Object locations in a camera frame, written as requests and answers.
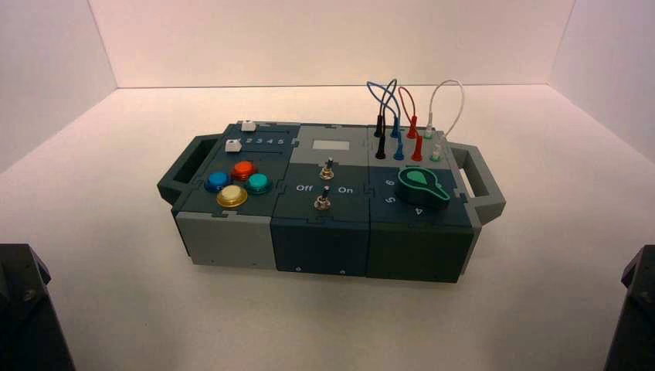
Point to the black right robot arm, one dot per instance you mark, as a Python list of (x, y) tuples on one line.
[(634, 327)]

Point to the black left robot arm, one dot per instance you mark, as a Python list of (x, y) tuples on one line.
[(25, 317)]

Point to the dark green grey task box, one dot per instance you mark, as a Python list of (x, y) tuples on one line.
[(317, 240)]

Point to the teal round push button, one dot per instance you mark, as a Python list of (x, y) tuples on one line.
[(258, 182)]

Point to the red round push button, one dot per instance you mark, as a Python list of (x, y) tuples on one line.
[(244, 169)]

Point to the green rotary pointer knob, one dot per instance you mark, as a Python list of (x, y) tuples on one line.
[(422, 187)]

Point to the yellow round push button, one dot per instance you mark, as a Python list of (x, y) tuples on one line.
[(232, 195)]

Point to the white slider cap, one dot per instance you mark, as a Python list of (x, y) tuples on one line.
[(233, 146), (248, 126)]

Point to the blue round push button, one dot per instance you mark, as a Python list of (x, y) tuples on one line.
[(218, 180)]

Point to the metal toggle switch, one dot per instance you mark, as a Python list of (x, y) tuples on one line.
[(322, 204), (327, 173)]

